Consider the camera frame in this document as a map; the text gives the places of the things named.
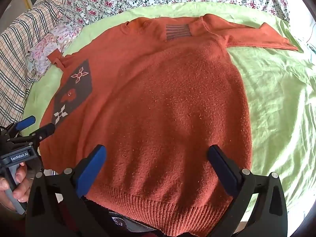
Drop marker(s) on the beige plaid blanket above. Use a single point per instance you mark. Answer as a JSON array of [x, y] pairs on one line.
[[19, 61]]

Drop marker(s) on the person's dark red clothing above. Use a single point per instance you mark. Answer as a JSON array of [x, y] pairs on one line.
[[103, 218]]

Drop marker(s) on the person's left hand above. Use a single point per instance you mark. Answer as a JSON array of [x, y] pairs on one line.
[[23, 185]]

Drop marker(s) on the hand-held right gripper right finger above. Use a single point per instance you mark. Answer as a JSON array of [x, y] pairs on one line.
[[223, 170]]

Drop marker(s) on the pastel floral pillow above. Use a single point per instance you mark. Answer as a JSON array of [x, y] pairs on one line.
[[53, 47]]

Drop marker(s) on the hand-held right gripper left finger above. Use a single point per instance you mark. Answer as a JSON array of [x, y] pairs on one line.
[[90, 170]]

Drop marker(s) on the orange knit sweater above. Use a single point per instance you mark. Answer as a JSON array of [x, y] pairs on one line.
[[163, 103]]

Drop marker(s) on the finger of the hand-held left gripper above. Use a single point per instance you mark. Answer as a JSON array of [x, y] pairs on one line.
[[44, 130], [26, 123]]

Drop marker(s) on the light green bedsheet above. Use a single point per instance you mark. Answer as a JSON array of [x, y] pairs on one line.
[[276, 98]]

